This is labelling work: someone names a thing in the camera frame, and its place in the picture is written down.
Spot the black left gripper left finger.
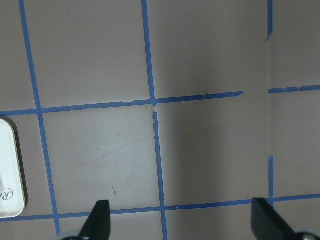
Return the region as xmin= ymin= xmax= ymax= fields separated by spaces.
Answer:
xmin=77 ymin=200 xmax=111 ymax=240

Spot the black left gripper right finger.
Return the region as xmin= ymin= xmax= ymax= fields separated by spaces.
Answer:
xmin=250 ymin=198 xmax=300 ymax=240

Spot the cream plastic tray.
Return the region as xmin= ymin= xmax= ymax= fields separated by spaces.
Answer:
xmin=0 ymin=118 xmax=29 ymax=219

